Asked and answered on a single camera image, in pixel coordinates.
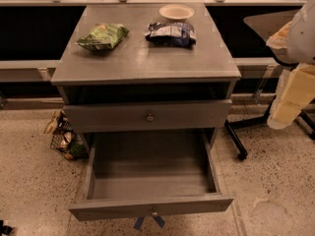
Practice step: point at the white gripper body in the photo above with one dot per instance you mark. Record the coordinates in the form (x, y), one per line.
(303, 38)

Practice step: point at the white paper bowl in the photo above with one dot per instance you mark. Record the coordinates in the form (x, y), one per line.
(176, 12)

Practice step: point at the blue white chip bag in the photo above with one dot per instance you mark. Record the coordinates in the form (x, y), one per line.
(171, 34)

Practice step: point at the wire basket with snacks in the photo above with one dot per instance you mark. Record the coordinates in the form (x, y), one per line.
(64, 139)

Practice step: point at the closed grey top drawer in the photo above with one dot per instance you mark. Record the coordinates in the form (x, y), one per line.
(147, 116)

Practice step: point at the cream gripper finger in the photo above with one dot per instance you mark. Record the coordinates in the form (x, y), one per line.
(299, 90)
(282, 114)

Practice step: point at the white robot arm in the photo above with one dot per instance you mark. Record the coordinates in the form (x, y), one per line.
(300, 42)

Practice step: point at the grey wooden drawer cabinet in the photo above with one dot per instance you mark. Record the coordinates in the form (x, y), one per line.
(136, 70)

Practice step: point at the open grey middle drawer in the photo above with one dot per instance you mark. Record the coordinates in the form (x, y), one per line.
(150, 173)

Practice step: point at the black office chair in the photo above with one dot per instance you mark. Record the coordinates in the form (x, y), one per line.
(266, 25)

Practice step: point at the green jalapeno chip bag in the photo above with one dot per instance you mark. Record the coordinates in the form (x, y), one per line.
(103, 37)

